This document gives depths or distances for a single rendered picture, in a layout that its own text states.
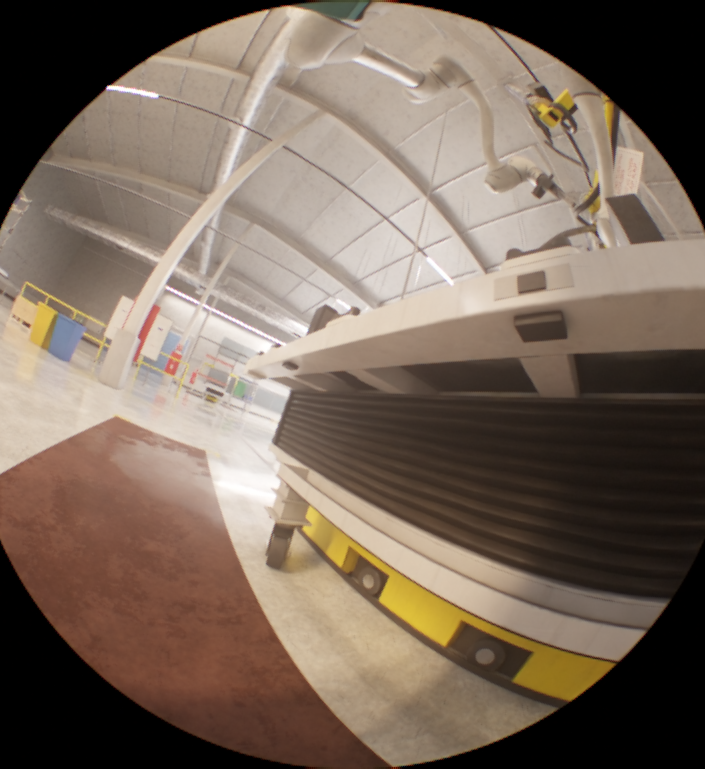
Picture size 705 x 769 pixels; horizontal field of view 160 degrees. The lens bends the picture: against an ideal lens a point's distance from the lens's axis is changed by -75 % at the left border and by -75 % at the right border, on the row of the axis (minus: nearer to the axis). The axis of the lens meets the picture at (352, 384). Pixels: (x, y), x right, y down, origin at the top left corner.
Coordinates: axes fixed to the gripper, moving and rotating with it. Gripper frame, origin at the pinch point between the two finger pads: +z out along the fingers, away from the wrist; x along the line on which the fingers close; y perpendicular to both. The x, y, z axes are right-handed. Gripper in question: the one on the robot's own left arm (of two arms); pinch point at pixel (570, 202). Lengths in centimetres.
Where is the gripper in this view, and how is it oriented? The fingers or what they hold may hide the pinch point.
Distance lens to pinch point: 125.2
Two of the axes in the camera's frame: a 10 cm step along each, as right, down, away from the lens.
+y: 2.3, -4.4, -8.7
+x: 9.3, -1.6, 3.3
